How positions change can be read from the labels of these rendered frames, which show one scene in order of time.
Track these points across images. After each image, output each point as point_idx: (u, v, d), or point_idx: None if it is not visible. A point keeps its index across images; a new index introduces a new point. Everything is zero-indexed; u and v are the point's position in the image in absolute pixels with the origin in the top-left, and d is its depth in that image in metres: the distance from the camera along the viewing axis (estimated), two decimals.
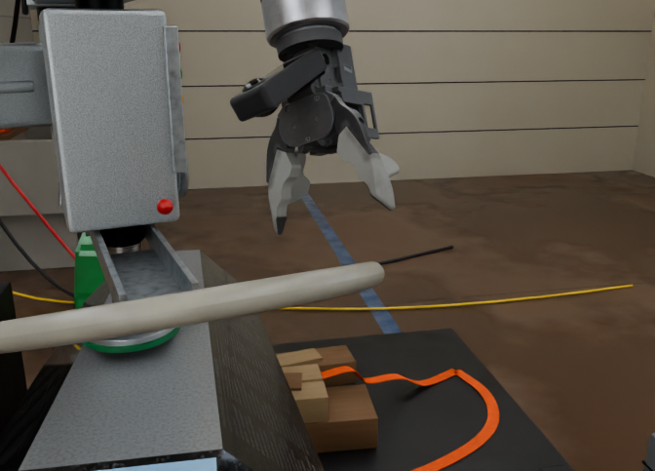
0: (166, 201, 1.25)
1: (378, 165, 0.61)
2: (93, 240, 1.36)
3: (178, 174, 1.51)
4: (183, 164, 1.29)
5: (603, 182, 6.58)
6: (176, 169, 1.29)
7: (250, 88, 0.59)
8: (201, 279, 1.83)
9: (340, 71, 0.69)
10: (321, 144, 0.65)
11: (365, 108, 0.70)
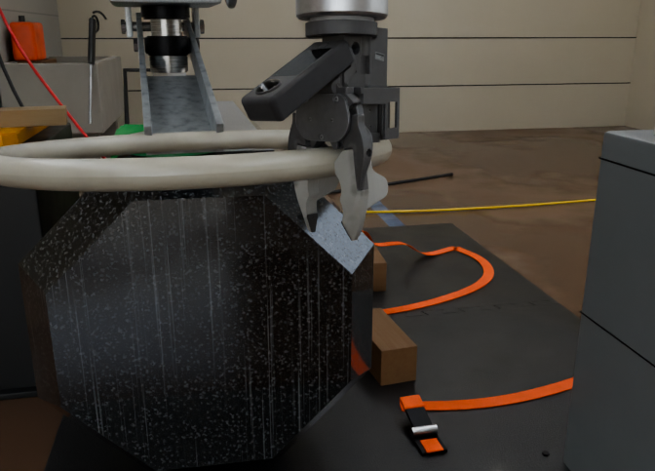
0: None
1: (361, 203, 0.62)
2: None
3: None
4: None
5: (597, 134, 6.90)
6: None
7: (262, 93, 0.57)
8: (238, 108, 2.15)
9: (369, 61, 0.64)
10: (332, 146, 0.63)
11: (390, 102, 0.66)
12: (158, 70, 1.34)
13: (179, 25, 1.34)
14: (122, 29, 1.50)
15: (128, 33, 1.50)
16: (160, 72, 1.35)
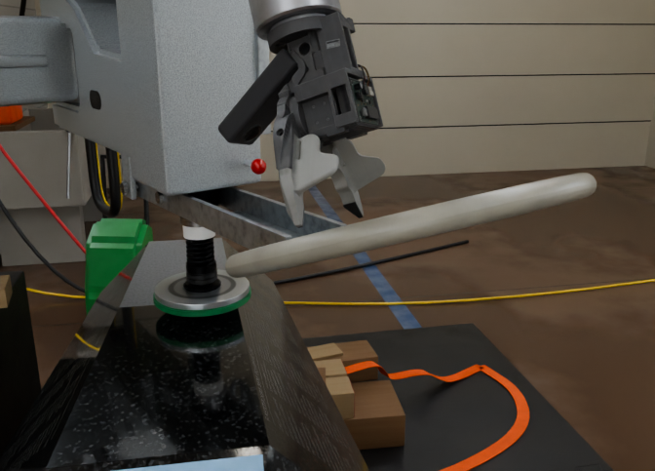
0: (261, 160, 1.29)
1: (283, 182, 0.59)
2: (172, 207, 1.36)
3: None
4: (268, 126, 1.34)
5: (616, 177, 6.48)
6: (262, 131, 1.33)
7: None
8: None
9: (321, 54, 0.63)
10: None
11: (349, 86, 0.61)
12: (194, 225, 1.38)
13: None
14: (125, 190, 1.49)
15: (133, 196, 1.49)
16: (196, 232, 1.39)
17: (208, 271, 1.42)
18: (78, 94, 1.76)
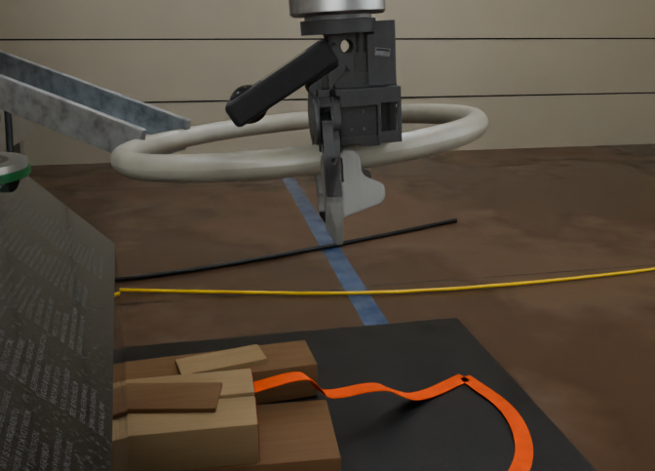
0: None
1: (332, 209, 0.61)
2: None
3: None
4: None
5: (630, 155, 5.69)
6: None
7: (230, 99, 0.61)
8: None
9: (367, 58, 0.60)
10: (319, 149, 0.62)
11: (395, 102, 0.60)
12: None
13: None
14: None
15: None
16: None
17: None
18: None
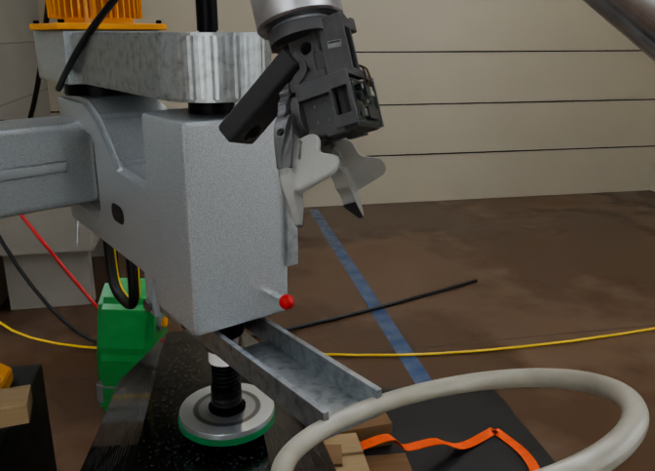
0: (289, 296, 1.28)
1: (283, 181, 0.59)
2: (198, 335, 1.35)
3: None
4: (295, 257, 1.33)
5: (623, 205, 6.47)
6: (289, 262, 1.32)
7: None
8: None
9: (323, 54, 0.63)
10: None
11: (350, 86, 0.61)
12: None
13: None
14: (148, 308, 1.48)
15: (156, 314, 1.48)
16: (222, 359, 1.38)
17: (233, 396, 1.41)
18: (97, 193, 1.75)
